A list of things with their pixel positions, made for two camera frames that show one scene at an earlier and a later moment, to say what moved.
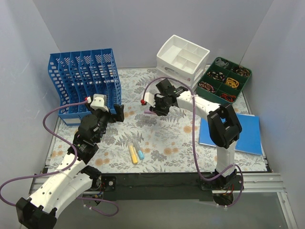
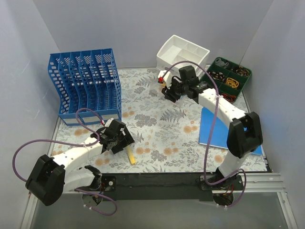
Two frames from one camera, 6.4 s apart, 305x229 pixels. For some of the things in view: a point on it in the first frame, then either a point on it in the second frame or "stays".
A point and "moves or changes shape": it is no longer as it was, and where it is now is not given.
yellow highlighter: (133, 154) moves or changes shape
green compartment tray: (223, 80) stays
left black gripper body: (110, 115) to (121, 142)
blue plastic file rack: (76, 75) stays
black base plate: (169, 185) stays
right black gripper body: (161, 104) to (173, 90)
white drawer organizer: (180, 59) stays
